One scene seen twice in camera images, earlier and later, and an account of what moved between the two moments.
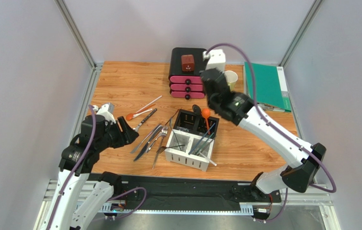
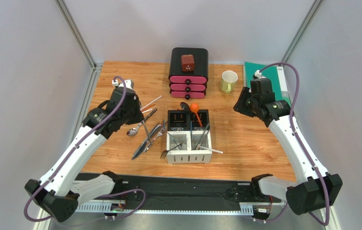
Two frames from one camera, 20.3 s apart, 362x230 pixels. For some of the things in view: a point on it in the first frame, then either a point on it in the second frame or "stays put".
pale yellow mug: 231,77 stays put
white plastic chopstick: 209,159 -> 214,150
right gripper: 211,80 -> 242,104
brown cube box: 188,63 stays put
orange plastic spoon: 206,113 -> 194,107
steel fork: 164,129 -> 147,132
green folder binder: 270,86 stays put
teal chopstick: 204,144 -> 203,136
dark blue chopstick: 202,139 -> 191,134
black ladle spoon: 196,109 -> 185,107
